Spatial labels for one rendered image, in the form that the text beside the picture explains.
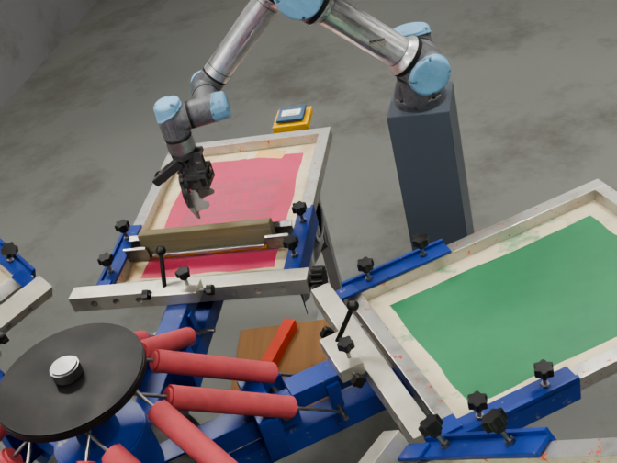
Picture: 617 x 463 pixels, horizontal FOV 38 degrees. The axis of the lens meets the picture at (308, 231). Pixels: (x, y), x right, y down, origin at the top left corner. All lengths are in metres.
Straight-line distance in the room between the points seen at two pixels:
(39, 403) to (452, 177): 1.41
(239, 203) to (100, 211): 2.24
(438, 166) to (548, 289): 0.58
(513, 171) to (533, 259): 2.09
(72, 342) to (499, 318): 1.00
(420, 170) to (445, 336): 0.66
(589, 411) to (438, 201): 0.98
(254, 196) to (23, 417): 1.29
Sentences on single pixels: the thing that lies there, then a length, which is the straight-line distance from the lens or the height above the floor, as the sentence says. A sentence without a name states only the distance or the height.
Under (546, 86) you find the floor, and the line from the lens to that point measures 5.12.
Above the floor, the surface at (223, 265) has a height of 0.96.
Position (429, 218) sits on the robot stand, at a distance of 2.77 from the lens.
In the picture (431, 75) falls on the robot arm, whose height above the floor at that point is 1.37.
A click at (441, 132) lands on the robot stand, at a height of 1.13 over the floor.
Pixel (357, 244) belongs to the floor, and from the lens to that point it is 4.12.
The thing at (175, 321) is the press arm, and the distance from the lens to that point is 2.32.
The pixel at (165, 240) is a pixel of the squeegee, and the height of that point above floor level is 1.03.
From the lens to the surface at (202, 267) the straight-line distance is 2.61.
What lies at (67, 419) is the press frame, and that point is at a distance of 1.76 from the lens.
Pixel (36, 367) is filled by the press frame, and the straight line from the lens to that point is 1.91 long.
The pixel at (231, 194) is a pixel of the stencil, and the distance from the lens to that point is 2.89.
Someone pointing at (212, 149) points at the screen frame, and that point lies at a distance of 3.13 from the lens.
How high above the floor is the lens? 2.46
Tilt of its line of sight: 35 degrees down
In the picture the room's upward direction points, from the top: 15 degrees counter-clockwise
